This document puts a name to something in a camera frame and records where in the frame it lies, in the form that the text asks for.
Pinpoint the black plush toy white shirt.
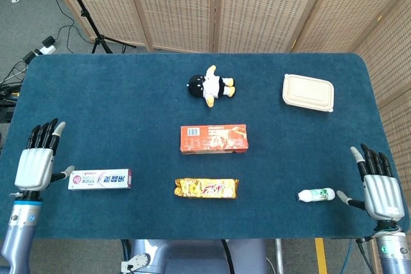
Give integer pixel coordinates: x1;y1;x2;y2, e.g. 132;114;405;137
187;65;236;108

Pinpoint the black tripod stand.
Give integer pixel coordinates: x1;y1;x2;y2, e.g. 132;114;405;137
58;0;136;55

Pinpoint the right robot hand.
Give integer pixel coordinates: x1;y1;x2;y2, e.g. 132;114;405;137
335;143;406;222

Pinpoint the blue carpet table cover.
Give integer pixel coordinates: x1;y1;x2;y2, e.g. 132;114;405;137
0;52;411;241

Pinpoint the beige lidded lunch container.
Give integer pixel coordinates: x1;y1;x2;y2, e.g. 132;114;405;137
281;73;335;114

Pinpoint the grey metal table leg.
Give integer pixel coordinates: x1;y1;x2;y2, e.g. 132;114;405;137
275;239;285;274

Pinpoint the orange cracker box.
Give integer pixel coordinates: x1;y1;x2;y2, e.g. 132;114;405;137
179;123;250;155

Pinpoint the black cable bundle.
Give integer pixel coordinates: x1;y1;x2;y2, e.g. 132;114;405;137
0;60;28;124

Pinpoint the white toothpaste box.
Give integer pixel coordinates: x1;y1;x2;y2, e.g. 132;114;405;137
67;168;134;191

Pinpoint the small white bottle green label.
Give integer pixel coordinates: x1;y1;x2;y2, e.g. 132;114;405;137
297;187;336;203

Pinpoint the golden biscuit packet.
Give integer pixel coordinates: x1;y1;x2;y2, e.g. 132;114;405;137
173;177;240;200

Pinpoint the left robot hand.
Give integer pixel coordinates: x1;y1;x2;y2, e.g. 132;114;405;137
14;117;76;193

